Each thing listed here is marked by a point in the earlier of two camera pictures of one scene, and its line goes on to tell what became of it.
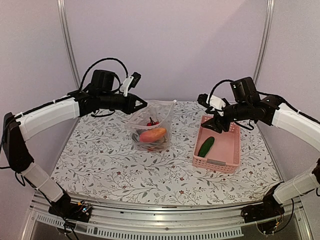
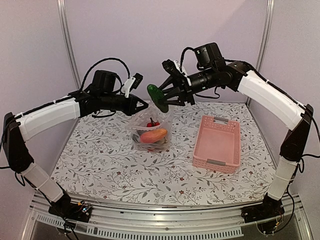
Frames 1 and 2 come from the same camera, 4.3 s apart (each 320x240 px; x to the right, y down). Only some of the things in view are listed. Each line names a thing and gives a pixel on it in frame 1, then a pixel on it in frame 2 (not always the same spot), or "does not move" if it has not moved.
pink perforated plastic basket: (224, 154) does not move
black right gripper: (216, 124) → (184, 95)
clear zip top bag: (150, 126) does not move
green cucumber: (206, 146) → (158, 96)
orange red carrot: (153, 135) does not move
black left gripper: (130, 107) does not move
